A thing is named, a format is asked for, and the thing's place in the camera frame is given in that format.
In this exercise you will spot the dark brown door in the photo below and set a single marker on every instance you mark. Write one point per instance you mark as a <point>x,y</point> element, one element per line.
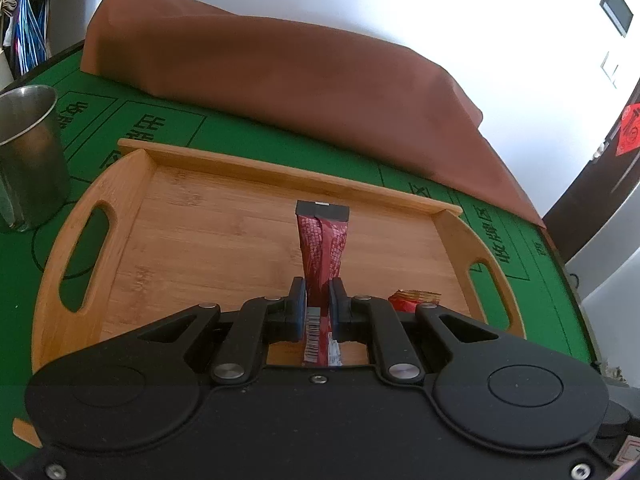
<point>590,210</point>

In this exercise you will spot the brown cloth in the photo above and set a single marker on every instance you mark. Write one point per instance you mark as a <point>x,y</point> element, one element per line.
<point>300,70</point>

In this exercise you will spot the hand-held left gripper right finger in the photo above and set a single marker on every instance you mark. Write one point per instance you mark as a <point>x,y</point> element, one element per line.
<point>334,312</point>

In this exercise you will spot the flat red snack packet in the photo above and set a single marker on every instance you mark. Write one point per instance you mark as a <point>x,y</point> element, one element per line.
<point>410,301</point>

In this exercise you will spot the red paper door decoration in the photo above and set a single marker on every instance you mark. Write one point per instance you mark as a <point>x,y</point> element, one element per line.
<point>630,130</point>

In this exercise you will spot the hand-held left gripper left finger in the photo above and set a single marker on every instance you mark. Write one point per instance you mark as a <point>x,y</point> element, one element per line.
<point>301,310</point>

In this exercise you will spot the dark red stick snack packet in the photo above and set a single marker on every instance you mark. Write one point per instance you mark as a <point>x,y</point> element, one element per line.
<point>322,250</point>

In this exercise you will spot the white wall switch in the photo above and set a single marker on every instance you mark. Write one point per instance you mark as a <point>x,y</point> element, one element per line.
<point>610,70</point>

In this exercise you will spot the dark grey wall panel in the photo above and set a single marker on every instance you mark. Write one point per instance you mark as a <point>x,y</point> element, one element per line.
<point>616,9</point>

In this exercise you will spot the stainless steel mug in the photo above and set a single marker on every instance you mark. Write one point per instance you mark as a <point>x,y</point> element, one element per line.
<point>32,160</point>

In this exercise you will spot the bamboo serving tray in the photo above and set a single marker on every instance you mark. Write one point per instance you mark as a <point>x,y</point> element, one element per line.
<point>210,220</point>

